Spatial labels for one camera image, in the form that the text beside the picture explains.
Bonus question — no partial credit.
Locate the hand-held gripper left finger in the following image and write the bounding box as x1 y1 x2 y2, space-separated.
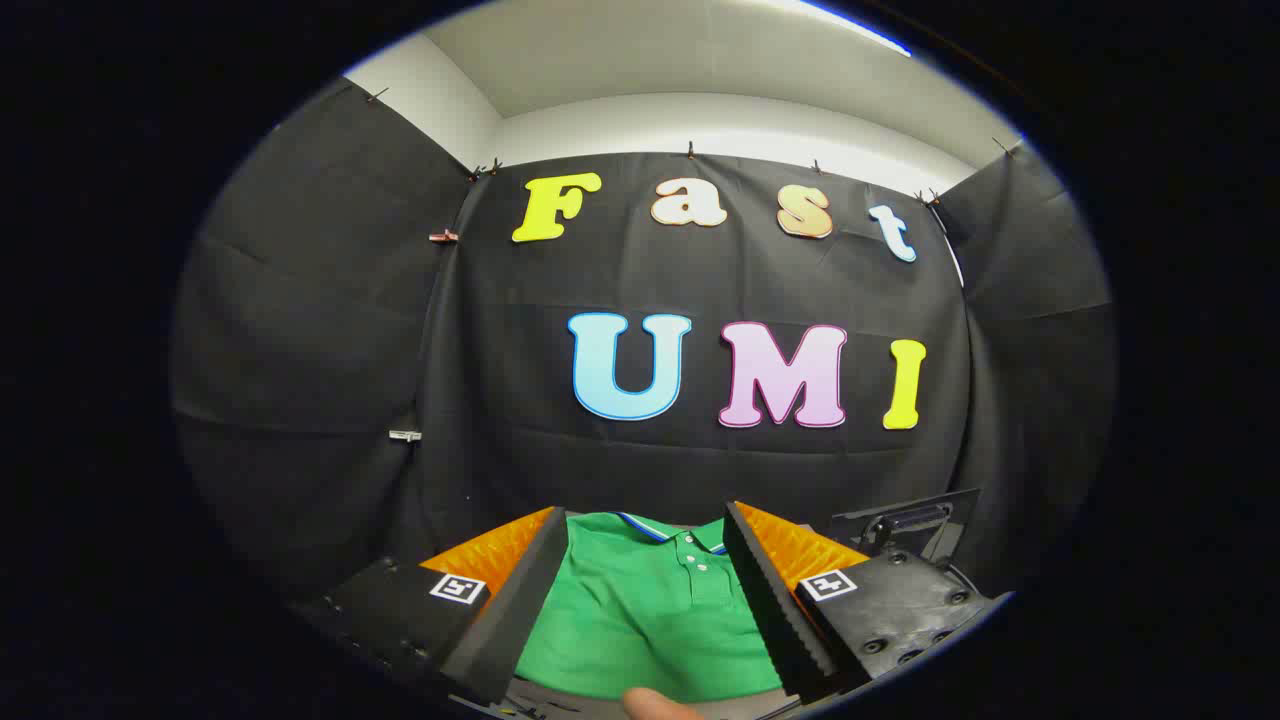
295 505 573 706

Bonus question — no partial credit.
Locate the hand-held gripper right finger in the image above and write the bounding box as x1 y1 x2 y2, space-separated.
722 500 1011 703

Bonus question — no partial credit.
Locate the green polo shirt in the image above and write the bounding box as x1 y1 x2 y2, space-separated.
512 512 786 703

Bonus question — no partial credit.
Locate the dark washing machine lid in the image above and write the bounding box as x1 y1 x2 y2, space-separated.
828 488 983 567

